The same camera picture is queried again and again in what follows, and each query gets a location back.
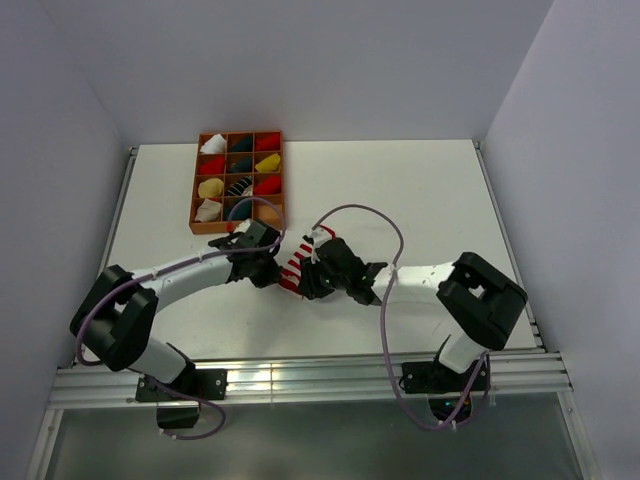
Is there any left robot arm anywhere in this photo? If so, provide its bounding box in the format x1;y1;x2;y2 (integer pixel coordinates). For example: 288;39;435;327
70;220;282;399

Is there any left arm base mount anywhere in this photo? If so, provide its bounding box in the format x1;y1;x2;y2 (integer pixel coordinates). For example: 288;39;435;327
135;369;228;440

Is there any wooden compartment organizer tray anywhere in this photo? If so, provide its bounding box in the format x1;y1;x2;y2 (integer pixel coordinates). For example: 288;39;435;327
189;130;286;235

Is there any red rolled sock lower right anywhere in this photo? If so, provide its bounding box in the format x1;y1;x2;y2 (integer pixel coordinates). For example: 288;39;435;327
253;175;282;196

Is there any black white striped rolled sock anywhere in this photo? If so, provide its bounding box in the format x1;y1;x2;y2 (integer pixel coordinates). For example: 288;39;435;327
225;176;253;196

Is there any dark teal rolled sock middle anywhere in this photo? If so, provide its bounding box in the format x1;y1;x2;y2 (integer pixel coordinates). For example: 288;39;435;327
226;155;253;174

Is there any red rolled sock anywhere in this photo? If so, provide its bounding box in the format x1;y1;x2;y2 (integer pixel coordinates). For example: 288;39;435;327
255;132;281;151
198;155;226;175
253;175;282;196

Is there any mustard rolled sock left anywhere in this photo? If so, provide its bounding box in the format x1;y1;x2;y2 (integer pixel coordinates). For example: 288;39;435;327
197;178;224;199

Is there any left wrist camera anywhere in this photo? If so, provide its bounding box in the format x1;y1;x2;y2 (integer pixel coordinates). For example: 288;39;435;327
226;219;252;234

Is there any red rolled sock top right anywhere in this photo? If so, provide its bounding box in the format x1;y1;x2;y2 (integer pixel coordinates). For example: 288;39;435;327
255;132;281;151

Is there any red rolled sock left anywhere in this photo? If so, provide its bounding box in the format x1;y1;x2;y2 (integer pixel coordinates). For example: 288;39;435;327
198;155;226;175

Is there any yellow rolled sock right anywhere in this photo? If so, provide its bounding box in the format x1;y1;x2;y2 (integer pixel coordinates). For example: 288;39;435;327
255;153;281;173

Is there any dark teal rolled sock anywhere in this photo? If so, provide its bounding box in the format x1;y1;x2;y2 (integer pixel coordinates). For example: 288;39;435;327
228;134;253;153
226;155;253;174

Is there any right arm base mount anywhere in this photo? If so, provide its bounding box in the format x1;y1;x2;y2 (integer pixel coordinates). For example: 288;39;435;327
398;359;490;423

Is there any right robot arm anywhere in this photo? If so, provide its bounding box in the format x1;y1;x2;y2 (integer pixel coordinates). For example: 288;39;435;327
298;237;528;390

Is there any dark green reindeer sock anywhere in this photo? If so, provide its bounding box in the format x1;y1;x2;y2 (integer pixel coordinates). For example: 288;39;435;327
223;198;253;221

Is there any beige red sock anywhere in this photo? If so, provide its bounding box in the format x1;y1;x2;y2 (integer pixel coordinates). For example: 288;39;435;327
194;199;222;223

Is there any aluminium frame rail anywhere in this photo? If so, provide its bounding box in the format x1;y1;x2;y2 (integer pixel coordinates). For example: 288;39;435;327
47;351;572;410

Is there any dark teal rolled sock top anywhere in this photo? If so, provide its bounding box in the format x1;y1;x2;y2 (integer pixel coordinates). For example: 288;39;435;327
228;134;253;153

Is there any red white striped santa sock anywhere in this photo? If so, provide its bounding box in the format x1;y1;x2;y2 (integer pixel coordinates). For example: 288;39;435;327
279;225;336;300

